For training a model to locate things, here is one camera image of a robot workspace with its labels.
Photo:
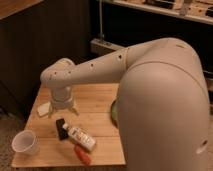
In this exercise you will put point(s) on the white sponge block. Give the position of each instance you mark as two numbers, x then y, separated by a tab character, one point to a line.
43	109

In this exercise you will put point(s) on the orange carrot toy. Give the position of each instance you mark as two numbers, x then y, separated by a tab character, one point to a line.
82	155

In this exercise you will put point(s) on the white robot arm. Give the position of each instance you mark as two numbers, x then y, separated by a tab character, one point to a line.
162	101

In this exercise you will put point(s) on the black rectangular bar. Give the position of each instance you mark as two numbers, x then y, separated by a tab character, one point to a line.
62	133

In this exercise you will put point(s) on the white ceramic cup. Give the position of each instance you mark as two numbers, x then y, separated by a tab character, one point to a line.
25	142

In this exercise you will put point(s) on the white plastic bottle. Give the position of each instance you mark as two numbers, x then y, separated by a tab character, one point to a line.
80	137

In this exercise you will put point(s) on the upper wooden shelf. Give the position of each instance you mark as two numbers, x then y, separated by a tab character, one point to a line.
193	10

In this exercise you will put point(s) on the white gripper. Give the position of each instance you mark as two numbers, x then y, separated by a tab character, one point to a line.
61	104

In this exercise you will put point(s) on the green ceramic bowl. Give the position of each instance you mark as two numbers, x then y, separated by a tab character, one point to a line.
114	113

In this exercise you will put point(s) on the metal shelf rail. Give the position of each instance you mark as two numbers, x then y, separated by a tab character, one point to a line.
102	47

